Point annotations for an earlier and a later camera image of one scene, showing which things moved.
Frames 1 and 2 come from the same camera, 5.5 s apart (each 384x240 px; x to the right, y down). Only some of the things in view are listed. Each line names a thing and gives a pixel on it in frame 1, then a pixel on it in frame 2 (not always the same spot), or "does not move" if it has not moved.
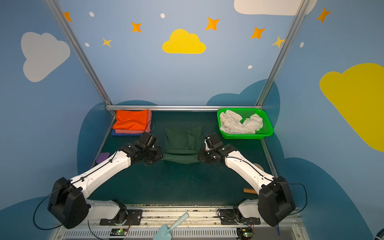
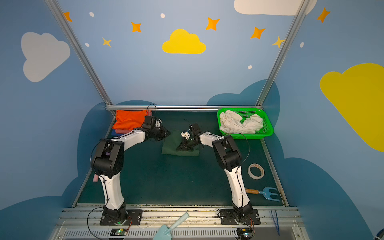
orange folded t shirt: (136, 119) does not move
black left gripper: (154, 154) → (160, 132)
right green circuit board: (244, 233) does not move
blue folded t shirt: (113, 133) does not move
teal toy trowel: (164, 232) does not move
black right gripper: (207, 155) → (188, 141)
